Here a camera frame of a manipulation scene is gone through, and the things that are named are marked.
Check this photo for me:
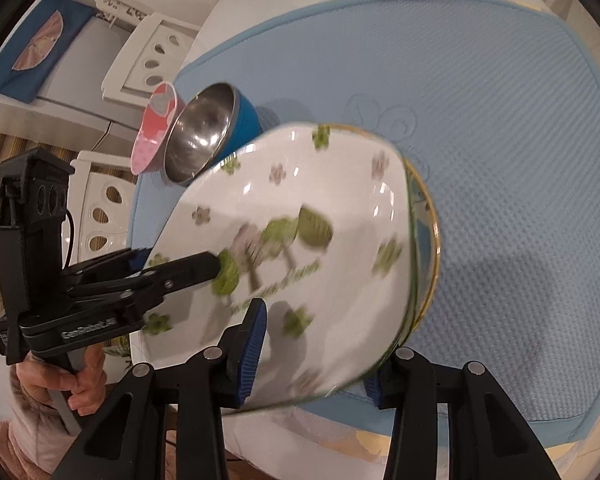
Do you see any person's left hand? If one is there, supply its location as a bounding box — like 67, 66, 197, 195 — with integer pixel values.
17, 345, 107, 416

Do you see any pink cartoon bowl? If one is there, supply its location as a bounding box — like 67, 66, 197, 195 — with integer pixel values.
130, 82, 183, 176

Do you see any blue refrigerator cover cloth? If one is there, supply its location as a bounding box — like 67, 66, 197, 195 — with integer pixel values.
0, 0, 96, 103

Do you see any white ornate rack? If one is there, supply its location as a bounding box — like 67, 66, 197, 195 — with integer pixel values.
94, 0, 146, 28

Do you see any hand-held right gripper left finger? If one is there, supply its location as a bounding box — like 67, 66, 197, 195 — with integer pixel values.
55, 300, 268, 480

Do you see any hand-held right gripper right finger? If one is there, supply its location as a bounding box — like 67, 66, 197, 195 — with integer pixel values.
362, 347, 551, 480

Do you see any hexagonal tree print plate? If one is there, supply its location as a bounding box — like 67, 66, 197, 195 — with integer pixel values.
140, 122, 416, 406

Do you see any white dining chair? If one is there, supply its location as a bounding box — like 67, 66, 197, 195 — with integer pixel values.
70, 150, 151, 271
101, 12, 201, 106

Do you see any person's left forearm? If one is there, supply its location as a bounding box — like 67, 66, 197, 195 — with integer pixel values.
0, 367, 88, 480

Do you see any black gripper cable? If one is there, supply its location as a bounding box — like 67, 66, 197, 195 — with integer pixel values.
62, 209, 77, 267

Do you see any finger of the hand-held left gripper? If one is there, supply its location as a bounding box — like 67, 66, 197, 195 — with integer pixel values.
72, 253, 221, 306
62, 248, 148, 288

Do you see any grey refrigerator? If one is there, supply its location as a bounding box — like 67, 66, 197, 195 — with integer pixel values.
0, 0, 131, 136

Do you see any blue steel bowl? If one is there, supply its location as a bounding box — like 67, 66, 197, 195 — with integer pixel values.
162, 82, 263, 186

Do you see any light blue table mat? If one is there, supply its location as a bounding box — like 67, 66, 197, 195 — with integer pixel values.
127, 0, 600, 443

